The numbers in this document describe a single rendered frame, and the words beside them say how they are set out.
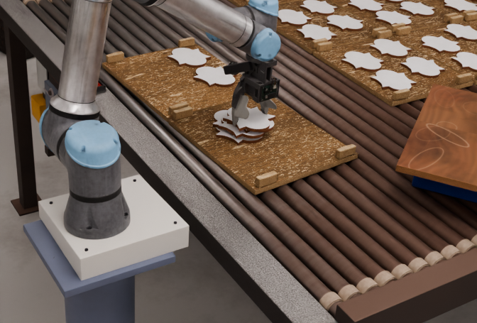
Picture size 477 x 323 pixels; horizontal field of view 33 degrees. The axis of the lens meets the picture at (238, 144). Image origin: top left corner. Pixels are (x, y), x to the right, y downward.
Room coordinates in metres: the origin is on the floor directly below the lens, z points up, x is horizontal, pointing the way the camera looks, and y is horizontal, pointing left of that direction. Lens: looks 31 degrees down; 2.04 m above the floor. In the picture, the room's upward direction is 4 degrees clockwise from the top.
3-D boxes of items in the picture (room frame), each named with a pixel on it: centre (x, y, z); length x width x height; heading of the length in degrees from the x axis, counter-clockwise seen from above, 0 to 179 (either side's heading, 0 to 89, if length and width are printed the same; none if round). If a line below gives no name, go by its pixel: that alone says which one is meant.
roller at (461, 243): (2.29, -0.03, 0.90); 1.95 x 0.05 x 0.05; 34
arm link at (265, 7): (1.90, -0.03, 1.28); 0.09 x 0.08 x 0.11; 124
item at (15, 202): (2.79, 0.88, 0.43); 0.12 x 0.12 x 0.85; 34
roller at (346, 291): (2.09, 0.26, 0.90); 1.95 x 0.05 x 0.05; 34
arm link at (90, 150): (1.50, 0.32, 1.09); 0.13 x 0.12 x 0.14; 34
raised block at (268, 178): (1.68, -0.08, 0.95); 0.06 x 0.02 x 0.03; 128
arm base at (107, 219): (1.49, 0.31, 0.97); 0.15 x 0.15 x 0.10
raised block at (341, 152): (1.84, -0.29, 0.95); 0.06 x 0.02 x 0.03; 128
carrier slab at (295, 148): (1.91, -0.06, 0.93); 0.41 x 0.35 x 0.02; 38
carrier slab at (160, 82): (2.25, 0.19, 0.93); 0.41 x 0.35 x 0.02; 37
